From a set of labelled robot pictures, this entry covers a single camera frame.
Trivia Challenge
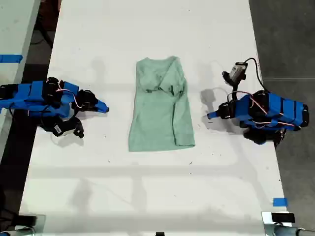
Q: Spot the pale green t-shirt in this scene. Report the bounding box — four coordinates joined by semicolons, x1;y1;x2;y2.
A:
127;56;196;152

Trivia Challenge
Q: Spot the long blue tape strip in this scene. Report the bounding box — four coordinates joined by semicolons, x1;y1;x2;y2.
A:
0;54;24;63

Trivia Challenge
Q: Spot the white side table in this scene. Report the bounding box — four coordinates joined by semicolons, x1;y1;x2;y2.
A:
0;0;42;162

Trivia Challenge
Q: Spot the short blue tape strip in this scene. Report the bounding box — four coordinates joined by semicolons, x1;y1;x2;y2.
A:
273;197;289;207

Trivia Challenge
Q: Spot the small black box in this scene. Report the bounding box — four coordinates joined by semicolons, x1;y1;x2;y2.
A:
271;213;296;223
17;214;38;226

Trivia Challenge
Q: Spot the black camera stalk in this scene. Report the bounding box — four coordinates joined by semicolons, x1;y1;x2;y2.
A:
230;83;241;102

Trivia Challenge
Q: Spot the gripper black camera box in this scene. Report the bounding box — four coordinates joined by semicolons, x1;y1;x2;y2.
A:
52;117;86;139
222;61;248;87

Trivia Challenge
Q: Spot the black camera cable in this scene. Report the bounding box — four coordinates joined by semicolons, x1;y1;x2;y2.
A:
245;57;266;93

